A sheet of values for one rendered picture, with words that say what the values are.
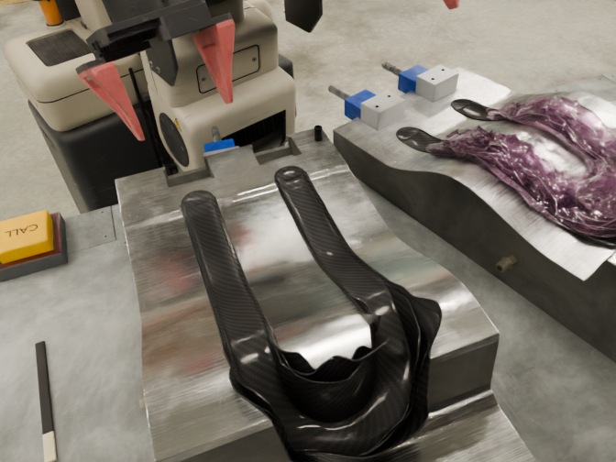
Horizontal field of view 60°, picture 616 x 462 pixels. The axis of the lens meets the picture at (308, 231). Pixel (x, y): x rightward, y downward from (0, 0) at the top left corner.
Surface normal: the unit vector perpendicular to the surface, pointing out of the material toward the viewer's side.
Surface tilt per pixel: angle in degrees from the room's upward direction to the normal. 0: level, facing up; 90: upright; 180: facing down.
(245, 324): 28
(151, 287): 1
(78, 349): 0
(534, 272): 90
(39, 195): 0
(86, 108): 90
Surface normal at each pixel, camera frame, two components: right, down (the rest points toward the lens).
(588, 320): -0.79, 0.46
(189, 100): 0.61, 0.63
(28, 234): -0.05, -0.71
